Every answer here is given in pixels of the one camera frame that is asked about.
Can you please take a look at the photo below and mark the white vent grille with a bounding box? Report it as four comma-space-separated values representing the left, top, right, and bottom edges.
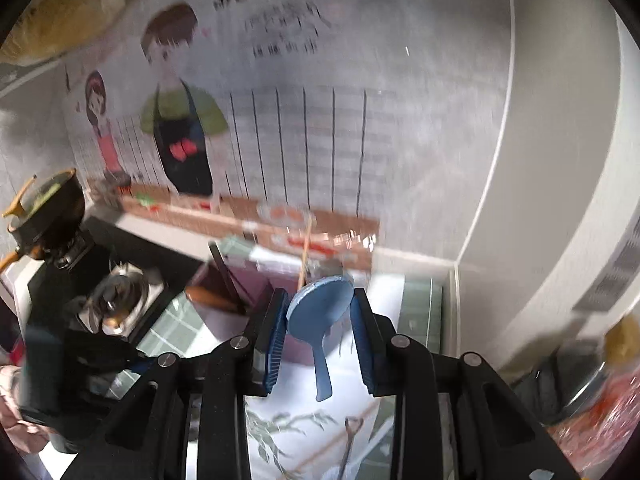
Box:
574, 220, 640, 314

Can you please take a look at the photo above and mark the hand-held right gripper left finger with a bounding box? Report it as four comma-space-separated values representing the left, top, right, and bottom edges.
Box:
60, 287, 291, 480

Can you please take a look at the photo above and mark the green checked deer tablecloth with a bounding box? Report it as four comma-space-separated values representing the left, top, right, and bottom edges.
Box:
125, 240, 446, 480

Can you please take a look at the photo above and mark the purple utensil container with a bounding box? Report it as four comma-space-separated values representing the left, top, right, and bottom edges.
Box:
185, 249, 362, 367

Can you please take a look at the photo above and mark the yellow-lidded chili jar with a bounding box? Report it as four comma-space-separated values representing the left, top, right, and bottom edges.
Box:
545, 314, 640, 461

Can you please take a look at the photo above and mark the person's left hand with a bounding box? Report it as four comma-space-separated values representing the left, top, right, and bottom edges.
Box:
0, 365, 51, 457

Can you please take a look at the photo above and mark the black pot with lid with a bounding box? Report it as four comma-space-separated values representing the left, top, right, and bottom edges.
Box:
2, 169, 86, 262

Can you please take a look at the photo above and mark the wooden spoon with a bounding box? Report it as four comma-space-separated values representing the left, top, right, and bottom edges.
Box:
187, 285, 242, 314

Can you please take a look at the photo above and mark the black spoon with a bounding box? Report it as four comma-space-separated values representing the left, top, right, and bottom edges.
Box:
207, 241, 249, 314

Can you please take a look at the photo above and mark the blue rice spoon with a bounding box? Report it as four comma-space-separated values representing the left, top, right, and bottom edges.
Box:
286, 276, 355, 403

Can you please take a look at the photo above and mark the range hood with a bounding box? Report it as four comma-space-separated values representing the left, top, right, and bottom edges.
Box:
0, 0, 151, 98

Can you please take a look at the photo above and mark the black gas stove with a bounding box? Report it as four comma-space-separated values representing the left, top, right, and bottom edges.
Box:
20, 215, 213, 361

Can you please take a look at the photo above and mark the cartoon couple wall poster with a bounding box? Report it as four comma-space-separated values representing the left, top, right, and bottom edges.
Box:
60, 0, 382, 272

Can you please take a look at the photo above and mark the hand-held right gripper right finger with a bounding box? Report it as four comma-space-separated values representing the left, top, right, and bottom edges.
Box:
349, 287, 583, 480

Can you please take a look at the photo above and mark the stained hood cover sheet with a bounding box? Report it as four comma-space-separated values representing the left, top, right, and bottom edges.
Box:
10, 0, 147, 63

